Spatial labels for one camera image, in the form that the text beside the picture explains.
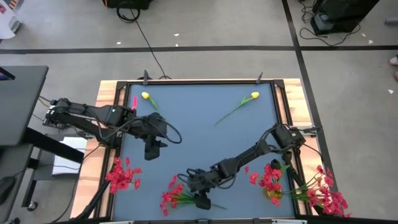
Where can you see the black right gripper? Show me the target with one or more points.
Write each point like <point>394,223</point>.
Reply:
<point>202,182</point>

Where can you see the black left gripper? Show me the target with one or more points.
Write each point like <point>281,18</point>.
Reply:
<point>152,127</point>

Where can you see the red artificial flower bunch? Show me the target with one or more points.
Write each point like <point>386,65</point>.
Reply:
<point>175,194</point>
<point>269,182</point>
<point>121,179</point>
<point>329,202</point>

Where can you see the short-stemmed yellow artificial tulip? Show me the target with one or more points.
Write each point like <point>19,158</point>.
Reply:
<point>145,95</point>

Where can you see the black artificial tulip green leaves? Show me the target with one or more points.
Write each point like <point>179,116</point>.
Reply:
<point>275,164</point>

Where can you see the long-stemmed yellow artificial tulip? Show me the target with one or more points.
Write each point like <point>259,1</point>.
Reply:
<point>255,95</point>

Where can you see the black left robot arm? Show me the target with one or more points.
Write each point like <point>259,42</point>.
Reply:
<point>118,115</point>

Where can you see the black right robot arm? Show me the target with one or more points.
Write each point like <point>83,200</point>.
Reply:
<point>248,154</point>

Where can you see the yellow glass vase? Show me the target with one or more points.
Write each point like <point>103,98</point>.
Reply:
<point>273,195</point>

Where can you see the pink artificial tulip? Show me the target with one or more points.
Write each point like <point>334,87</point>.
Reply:
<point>134,102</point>

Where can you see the wooden table board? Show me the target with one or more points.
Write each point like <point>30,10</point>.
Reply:
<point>88,174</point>

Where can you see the silver aluminium extrusion bar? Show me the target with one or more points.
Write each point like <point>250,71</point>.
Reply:
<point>289,221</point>
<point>118,222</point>

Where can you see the white flat board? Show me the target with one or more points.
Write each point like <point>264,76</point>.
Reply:
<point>70,155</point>

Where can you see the small grey office desk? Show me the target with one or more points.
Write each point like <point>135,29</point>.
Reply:
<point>18,161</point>

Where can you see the large black office desk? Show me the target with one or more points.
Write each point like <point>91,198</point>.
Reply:
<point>21,105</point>

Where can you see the black floor equipment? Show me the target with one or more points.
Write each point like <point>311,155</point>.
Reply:
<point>130,3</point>

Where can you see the white trash bin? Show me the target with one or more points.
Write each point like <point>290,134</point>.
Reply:
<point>7,25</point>

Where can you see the black equipment box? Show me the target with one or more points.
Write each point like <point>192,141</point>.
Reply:
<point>342,12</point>

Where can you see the person's foot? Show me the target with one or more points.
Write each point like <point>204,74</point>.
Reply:
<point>393,60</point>

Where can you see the black diagonal frame strut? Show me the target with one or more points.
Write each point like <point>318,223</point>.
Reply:
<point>93,199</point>
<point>287,160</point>

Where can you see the black aluminium table frame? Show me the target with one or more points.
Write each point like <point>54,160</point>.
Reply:
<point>202,82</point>

